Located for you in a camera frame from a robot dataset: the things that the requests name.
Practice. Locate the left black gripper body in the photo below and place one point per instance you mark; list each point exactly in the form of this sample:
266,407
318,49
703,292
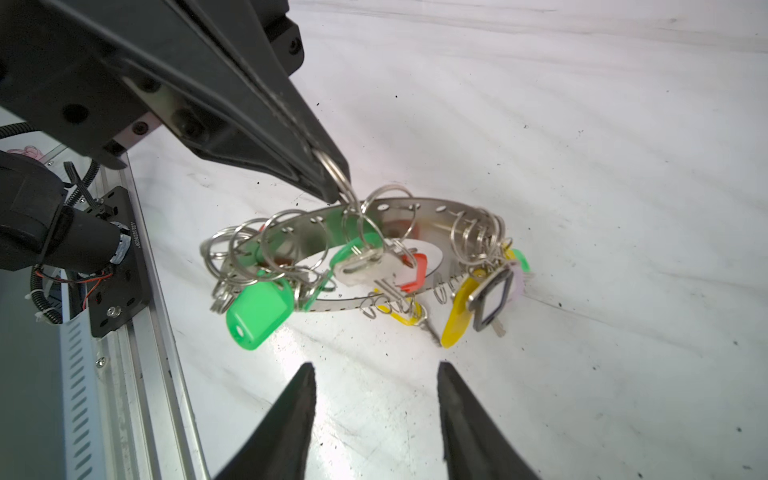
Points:
54,75

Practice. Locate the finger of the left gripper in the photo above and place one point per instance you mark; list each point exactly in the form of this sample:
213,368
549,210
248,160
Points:
218,75

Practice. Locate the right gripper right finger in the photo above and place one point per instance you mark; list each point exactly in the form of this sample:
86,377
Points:
474,447

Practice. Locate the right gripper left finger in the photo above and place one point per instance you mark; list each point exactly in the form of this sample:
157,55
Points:
279,446

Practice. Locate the round metal key organizer disc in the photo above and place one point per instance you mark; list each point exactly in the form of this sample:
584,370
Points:
350,256

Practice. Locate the green key tag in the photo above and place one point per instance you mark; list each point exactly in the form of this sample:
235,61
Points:
258,311

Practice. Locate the yellow key tag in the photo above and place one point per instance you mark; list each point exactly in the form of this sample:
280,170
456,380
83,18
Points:
460,315

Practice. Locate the red key tag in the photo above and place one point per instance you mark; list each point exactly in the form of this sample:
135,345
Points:
413,278

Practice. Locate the black frame key tag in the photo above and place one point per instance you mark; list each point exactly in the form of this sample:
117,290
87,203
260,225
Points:
488,300

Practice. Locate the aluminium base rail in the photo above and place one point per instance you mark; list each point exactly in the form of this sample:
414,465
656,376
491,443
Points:
126,409

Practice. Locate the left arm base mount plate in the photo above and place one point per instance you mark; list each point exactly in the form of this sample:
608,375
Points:
127,291

